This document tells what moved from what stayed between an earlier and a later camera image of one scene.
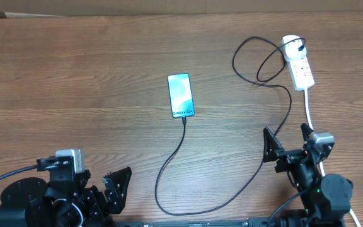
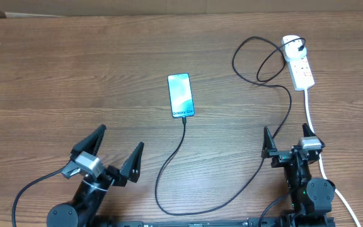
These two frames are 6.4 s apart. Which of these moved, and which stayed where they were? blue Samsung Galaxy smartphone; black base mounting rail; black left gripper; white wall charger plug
Moved: black left gripper
Stayed: black base mounting rail; blue Samsung Galaxy smartphone; white wall charger plug
